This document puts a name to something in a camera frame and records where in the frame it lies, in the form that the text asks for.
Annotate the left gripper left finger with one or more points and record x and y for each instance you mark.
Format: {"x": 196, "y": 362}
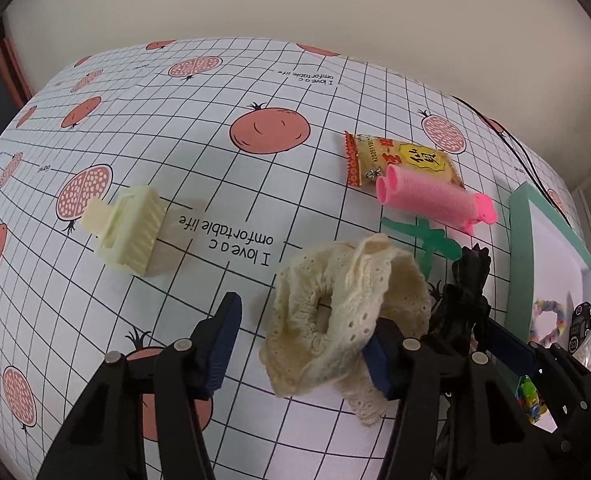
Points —
{"x": 214, "y": 339}

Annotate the mint green shallow box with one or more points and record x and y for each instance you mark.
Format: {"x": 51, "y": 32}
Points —
{"x": 550, "y": 270}

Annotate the grid pomegranate print tablecloth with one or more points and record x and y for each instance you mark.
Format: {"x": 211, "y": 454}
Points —
{"x": 243, "y": 139}

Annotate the colourful small toy block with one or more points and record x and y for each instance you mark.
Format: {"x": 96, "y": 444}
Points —
{"x": 530, "y": 401}

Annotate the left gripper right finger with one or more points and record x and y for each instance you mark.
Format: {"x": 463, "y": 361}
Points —
{"x": 387, "y": 362}

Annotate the pink double hair roller clip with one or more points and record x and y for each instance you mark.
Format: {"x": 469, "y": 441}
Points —
{"x": 414, "y": 192}

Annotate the cream claw hair clip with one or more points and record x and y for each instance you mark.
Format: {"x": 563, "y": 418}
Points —
{"x": 127, "y": 230}

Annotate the yellow orange snack packet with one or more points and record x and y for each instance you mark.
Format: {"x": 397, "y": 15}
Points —
{"x": 368, "y": 157}

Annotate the black claw hair clip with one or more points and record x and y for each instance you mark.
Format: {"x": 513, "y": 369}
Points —
{"x": 460, "y": 304}

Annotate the black toy car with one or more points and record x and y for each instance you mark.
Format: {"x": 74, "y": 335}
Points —
{"x": 580, "y": 326}

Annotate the cream lace scrunchie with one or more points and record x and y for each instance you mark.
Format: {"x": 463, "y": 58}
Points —
{"x": 327, "y": 304}

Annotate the green plastic toy figure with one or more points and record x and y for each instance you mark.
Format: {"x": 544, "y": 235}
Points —
{"x": 432, "y": 241}

